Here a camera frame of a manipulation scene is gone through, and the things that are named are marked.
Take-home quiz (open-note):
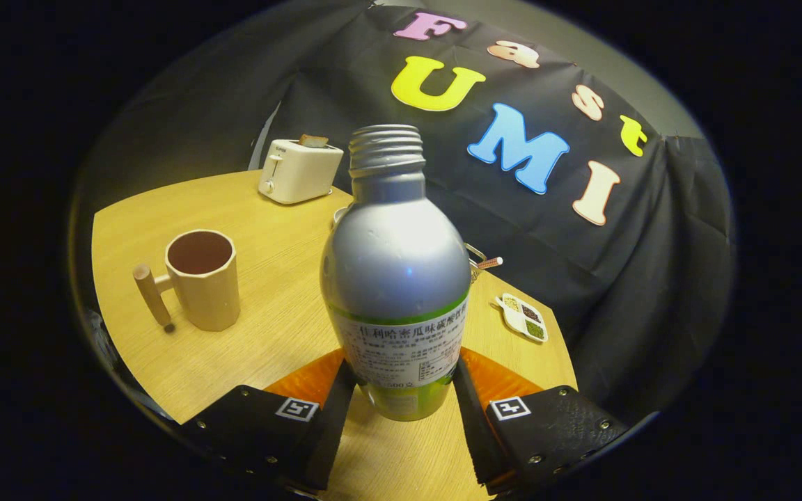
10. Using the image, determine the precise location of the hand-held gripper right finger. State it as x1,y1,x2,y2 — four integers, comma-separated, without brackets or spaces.
452,347,630,496

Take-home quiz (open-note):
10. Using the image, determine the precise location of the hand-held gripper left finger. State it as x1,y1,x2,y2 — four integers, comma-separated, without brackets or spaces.
178,348,359,492

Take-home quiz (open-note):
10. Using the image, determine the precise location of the silver bottle with green label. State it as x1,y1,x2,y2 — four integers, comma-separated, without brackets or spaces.
320,124,473,422

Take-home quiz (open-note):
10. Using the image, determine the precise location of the beige cup with wooden handle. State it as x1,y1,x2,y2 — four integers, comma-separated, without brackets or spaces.
132,230,242,333

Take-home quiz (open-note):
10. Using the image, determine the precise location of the wooden table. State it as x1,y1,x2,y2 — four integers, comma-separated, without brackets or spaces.
91,169,579,501

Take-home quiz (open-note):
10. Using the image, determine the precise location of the white divided grain dish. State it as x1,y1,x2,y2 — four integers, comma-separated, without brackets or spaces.
493,293,549,344

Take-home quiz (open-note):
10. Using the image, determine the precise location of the clear glass straw holder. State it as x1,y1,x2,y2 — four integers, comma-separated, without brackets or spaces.
465,243,504,283

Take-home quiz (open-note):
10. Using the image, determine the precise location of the black backdrop cloth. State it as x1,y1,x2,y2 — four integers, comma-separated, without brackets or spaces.
70,0,736,425

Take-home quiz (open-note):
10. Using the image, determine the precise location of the white toaster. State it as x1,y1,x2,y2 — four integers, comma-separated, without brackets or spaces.
258,138,345,205

